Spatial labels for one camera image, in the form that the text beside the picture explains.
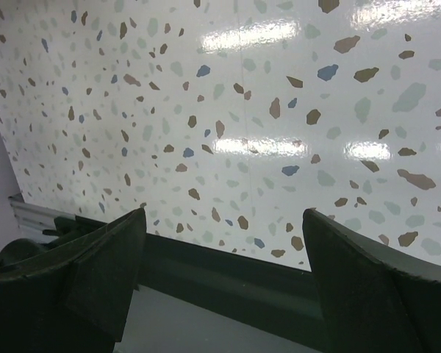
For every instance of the aluminium rail frame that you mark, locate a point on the aluminium rail frame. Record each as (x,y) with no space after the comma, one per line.
(32,219)

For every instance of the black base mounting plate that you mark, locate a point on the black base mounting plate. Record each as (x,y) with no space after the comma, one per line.
(273,298)

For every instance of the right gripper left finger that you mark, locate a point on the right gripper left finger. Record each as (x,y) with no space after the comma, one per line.
(72,294)

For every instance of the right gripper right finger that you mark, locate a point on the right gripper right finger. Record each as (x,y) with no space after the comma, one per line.
(373,298)

